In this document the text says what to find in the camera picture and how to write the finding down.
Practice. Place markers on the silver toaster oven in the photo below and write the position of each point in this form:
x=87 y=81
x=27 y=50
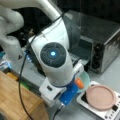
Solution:
x=99 y=41

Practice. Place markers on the orange carrot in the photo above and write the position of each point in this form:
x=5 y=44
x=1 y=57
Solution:
x=79 y=83

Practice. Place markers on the teal bowl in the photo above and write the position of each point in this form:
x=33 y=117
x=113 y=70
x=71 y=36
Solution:
x=86 y=80

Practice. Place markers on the pink pan with lid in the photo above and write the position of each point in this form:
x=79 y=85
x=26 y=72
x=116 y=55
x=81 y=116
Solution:
x=100 y=97

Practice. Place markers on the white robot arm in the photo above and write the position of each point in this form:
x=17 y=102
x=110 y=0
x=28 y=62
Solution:
x=50 y=47

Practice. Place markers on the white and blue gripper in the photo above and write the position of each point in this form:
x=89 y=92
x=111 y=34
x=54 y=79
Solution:
x=58 y=81

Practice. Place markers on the yellow item in drawer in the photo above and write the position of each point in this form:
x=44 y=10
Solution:
x=12 y=76

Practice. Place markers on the wooden drawer cabinet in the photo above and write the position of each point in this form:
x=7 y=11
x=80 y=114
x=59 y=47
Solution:
x=10 y=102

